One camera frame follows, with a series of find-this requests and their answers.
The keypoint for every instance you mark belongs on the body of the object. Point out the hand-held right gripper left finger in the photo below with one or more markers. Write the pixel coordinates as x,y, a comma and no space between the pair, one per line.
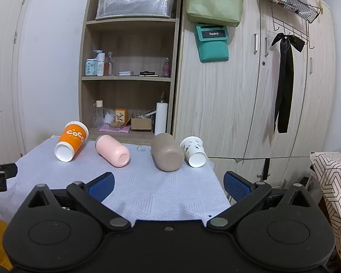
102,186

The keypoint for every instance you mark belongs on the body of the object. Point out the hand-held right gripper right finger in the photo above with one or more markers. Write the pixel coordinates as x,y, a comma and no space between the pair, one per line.
236,187

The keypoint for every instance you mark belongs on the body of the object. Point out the pink cup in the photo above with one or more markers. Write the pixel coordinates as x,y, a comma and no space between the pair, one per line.
110,149

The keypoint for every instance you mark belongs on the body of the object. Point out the orange paper cup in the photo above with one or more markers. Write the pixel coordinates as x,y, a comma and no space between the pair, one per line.
74,140

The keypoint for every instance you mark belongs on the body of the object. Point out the white floral paper cup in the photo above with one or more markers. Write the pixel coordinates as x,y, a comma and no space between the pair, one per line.
192,149

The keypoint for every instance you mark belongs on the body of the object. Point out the taupe cup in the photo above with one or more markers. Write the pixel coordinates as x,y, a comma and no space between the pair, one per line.
165,152

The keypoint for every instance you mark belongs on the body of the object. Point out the white translucent cup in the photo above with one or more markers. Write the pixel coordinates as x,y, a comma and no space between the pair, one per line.
109,117

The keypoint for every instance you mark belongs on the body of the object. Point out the white textured tablecloth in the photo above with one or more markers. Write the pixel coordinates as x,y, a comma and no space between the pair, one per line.
147,187

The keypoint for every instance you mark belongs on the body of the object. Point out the pink flat box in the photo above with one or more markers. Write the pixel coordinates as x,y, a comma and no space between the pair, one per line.
122,130

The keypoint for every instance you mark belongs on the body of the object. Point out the small brown flat box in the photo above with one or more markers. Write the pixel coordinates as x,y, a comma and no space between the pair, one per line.
116,124

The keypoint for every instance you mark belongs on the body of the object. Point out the clear bottle beige cap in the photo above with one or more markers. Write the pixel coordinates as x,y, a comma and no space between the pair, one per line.
98,116

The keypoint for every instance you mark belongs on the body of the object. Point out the small wooden printed box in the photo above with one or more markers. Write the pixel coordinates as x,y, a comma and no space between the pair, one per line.
121,116

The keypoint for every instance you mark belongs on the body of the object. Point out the cardboard box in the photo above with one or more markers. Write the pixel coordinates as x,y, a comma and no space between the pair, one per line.
141,124

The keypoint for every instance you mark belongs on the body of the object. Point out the light wooden wardrobe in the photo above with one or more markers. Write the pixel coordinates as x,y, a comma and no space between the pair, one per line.
216,105

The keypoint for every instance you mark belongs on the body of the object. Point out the white paper roll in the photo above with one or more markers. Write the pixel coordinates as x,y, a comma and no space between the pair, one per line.
160,119

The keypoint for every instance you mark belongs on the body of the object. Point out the geometric patterned cloth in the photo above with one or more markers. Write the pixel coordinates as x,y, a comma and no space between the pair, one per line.
336,182

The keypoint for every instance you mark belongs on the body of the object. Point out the white door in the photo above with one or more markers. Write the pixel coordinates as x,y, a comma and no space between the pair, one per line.
0,76

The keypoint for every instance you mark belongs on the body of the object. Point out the black ribbon bow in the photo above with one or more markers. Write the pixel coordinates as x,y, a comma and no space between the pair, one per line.
284,91

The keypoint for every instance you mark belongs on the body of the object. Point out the white flat tin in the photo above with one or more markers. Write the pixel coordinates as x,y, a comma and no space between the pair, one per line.
126,73

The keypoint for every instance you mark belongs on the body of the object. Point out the white blue jar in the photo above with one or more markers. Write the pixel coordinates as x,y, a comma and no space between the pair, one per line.
91,68

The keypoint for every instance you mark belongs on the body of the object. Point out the clear bottle red liquid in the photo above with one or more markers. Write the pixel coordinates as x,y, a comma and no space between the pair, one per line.
110,67

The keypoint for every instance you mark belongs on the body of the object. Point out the white pump bottle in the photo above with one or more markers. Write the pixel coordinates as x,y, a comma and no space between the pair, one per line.
100,66

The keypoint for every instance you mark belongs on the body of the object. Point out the black flat case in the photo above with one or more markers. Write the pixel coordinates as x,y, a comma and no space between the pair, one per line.
148,74

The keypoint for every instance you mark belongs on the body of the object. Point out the pink small bottle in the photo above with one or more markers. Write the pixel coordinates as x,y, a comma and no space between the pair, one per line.
166,68

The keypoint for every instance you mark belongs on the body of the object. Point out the teal pouch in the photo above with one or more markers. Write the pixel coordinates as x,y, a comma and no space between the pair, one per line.
213,49

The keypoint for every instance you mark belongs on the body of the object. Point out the wooden open shelf unit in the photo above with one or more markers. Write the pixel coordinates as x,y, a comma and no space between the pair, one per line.
136,44

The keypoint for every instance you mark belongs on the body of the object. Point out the green padded bag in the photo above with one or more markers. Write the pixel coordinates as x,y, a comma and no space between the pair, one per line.
214,7

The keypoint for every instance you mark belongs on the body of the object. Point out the grey fabric storage box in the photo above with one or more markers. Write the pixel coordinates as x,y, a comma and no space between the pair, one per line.
135,2

